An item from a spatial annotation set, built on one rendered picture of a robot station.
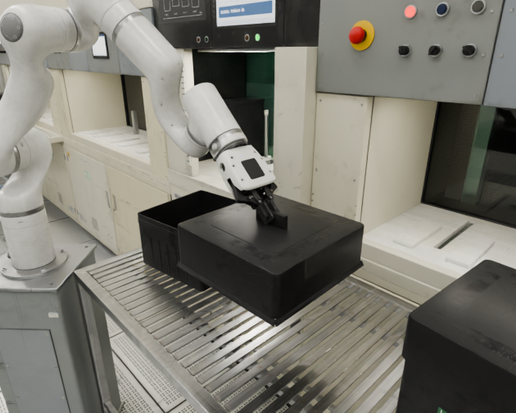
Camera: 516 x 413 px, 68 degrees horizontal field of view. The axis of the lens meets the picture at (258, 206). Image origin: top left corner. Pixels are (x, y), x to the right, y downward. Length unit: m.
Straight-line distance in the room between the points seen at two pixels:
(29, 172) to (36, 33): 0.46
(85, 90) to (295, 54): 2.19
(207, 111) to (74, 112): 2.32
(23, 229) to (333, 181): 0.92
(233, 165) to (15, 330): 0.91
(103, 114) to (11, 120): 2.03
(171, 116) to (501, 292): 0.74
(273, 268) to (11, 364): 1.06
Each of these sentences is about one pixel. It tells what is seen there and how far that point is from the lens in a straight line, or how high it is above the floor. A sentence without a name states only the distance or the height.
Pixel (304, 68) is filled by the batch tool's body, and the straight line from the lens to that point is 1.13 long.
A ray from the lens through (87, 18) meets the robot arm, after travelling 1.00.
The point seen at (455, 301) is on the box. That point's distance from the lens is 0.72.
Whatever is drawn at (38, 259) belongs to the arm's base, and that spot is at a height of 0.80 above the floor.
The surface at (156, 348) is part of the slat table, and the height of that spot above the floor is 0.76.
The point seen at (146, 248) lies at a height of 0.82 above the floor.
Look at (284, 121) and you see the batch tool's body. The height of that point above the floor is 1.19.
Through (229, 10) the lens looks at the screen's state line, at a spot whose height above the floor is 1.52.
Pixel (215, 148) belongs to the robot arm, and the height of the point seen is 1.20.
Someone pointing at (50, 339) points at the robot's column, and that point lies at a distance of 1.39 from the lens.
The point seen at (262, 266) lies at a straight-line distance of 0.66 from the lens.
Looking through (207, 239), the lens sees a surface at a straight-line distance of 0.75.
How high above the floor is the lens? 1.39
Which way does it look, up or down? 22 degrees down
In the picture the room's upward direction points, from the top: straight up
